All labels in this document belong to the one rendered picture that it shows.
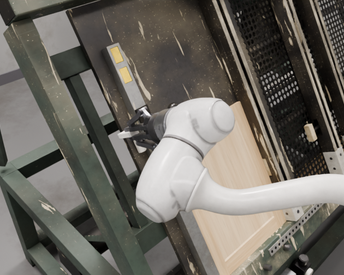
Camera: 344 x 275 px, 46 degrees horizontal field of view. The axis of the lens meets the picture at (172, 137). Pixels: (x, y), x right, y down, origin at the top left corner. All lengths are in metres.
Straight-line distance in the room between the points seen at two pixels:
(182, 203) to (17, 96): 3.78
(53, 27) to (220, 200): 4.13
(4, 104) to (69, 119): 3.20
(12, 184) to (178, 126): 1.48
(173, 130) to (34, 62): 0.52
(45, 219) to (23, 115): 2.28
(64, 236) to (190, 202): 1.17
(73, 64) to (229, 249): 0.89
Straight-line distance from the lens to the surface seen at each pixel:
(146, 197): 0.81
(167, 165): 0.82
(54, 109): 1.22
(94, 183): 1.26
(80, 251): 1.86
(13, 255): 2.96
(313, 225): 1.97
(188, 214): 1.46
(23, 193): 2.17
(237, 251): 1.66
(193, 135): 0.85
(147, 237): 1.46
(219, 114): 0.85
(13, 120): 4.14
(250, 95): 1.65
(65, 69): 1.35
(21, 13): 1.21
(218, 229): 1.59
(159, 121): 0.97
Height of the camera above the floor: 2.26
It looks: 38 degrees down
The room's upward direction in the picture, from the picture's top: straight up
